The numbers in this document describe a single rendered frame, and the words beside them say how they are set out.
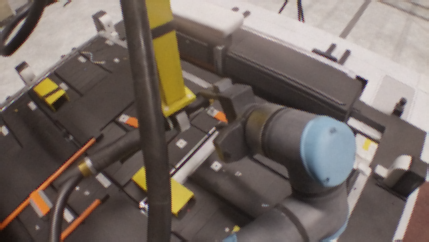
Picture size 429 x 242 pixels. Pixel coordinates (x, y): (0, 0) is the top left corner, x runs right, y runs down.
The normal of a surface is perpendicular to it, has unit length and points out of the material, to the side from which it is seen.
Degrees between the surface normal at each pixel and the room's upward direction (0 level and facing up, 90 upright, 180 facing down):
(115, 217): 0
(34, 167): 0
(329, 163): 55
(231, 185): 0
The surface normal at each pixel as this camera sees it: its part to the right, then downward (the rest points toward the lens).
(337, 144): 0.45, 0.13
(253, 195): -0.06, -0.63
